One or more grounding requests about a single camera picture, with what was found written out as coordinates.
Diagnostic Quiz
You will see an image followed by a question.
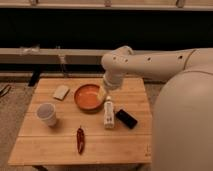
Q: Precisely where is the red chili pepper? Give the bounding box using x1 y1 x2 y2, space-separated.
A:
77 126 85 154

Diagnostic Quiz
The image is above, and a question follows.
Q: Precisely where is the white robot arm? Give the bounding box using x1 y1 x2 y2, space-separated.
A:
101 46 213 171

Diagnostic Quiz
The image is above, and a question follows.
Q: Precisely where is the orange bowl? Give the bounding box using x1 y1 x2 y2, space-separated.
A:
74 84 103 111

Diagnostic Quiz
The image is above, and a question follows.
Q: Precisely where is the white bottle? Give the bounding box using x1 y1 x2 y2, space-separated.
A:
104 96 115 129

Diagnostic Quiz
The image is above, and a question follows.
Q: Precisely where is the black rectangular device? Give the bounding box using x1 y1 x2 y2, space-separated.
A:
116 109 138 129

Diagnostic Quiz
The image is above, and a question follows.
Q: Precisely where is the beige sponge block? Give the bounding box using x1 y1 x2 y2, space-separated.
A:
53 85 69 100

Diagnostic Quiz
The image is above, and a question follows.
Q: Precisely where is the wooden table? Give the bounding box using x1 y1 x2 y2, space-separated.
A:
8 78 152 166

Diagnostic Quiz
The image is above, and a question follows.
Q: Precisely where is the metal rail beam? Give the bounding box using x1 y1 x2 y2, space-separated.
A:
0 48 108 65

